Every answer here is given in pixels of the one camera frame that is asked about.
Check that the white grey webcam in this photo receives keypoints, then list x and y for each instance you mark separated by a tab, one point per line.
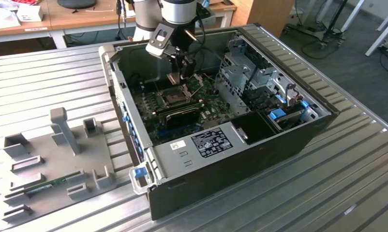
159	41

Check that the metal drive cage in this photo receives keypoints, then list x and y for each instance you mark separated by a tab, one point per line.
234	72

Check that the blue disk carrier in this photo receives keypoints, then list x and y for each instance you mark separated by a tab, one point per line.
277	114

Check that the blue expansion slot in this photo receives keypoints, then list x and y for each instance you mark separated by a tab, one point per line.
164	133

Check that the wooden cabinet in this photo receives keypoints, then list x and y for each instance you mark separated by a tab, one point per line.
267	14

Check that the grey parts rack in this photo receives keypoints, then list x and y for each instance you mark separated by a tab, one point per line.
51	166

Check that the blue case latch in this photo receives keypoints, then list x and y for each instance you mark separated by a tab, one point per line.
138	174

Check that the grey power supply unit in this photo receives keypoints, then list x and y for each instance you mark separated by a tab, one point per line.
176	159

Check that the white cardboard box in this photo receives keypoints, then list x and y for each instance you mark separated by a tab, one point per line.
31	13

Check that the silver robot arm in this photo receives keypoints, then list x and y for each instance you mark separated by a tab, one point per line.
176	12

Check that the dark round object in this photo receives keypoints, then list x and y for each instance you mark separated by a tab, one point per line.
76	3

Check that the green motherboard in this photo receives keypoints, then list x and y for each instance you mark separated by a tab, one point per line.
215	108

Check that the metal locking lever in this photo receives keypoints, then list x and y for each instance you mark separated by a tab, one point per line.
155	87

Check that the CPU socket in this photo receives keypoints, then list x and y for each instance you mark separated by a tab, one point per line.
174	97

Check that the blue drive clip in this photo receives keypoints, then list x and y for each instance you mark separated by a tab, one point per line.
305	105

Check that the red objects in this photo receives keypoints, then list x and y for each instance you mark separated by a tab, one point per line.
25	1

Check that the white table leg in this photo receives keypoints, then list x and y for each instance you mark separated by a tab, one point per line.
382	36
352	17

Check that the black wheeled stand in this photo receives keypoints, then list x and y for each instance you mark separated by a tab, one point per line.
332	21

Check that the open black PC case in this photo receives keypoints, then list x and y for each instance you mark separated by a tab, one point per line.
229	183

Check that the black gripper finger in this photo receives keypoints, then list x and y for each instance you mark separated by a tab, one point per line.
187	67
176	54

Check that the wooden desk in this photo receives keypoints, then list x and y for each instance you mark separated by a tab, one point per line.
83	17

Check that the green RAM stick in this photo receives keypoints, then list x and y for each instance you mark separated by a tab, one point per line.
180	109
44	185

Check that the CPU with silver top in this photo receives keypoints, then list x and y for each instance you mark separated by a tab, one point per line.
172	78

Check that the graphics card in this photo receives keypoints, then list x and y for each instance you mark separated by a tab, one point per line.
182	119

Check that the white plastic bag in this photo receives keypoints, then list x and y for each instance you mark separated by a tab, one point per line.
0	18

